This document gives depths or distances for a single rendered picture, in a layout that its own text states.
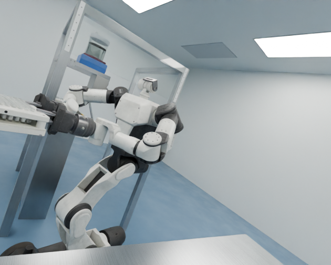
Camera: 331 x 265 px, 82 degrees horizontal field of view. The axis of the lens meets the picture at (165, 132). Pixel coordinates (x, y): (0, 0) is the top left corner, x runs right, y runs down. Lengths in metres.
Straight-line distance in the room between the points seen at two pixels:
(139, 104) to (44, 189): 1.26
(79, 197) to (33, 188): 0.88
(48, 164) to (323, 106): 3.95
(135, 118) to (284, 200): 3.31
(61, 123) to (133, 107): 0.40
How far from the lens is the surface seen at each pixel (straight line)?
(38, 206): 2.08
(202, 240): 0.74
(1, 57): 4.83
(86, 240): 1.37
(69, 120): 0.84
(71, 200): 1.17
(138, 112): 1.04
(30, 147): 1.63
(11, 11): 4.89
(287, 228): 3.99
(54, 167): 1.92
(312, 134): 3.98
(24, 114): 0.76
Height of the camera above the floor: 1.23
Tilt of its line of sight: 4 degrees down
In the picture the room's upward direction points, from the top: 21 degrees clockwise
